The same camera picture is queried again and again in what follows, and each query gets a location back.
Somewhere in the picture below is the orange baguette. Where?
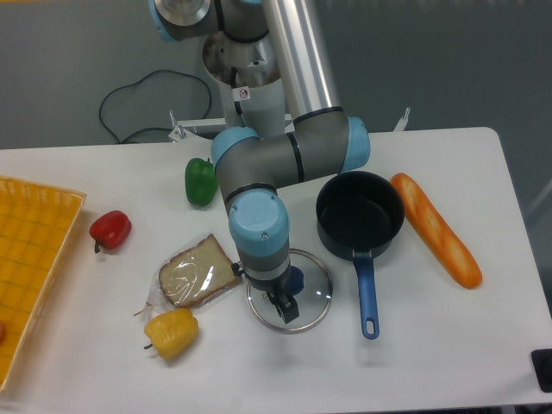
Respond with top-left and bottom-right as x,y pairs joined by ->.
391,172 -> 483,290

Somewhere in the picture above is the black object at table edge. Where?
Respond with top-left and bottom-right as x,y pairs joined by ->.
530,348 -> 552,393

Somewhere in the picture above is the yellow bell pepper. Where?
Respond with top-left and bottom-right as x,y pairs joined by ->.
144,308 -> 199,360

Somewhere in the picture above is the black saucepan with blue handle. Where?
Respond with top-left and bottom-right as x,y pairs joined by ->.
316,171 -> 405,340

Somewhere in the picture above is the toast slice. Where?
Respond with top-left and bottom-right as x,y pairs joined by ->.
136,234 -> 242,318

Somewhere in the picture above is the black cable on floor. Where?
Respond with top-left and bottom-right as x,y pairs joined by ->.
98,69 -> 213,144

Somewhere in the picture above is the red bell pepper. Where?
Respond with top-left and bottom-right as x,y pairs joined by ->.
89,210 -> 132,254

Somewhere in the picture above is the green bell pepper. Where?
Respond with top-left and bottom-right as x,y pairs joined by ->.
185,158 -> 218,207

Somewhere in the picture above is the glass lid with blue knob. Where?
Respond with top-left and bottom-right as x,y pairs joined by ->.
246,248 -> 333,334

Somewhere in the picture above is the white table bracket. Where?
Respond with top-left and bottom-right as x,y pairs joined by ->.
393,107 -> 411,132

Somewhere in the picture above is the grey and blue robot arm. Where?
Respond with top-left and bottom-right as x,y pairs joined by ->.
149,1 -> 370,323

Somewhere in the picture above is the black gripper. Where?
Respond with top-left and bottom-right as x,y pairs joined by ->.
248,269 -> 299,323

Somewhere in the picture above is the yellow plastic basket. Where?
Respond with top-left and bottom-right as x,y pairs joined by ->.
1,176 -> 86,390

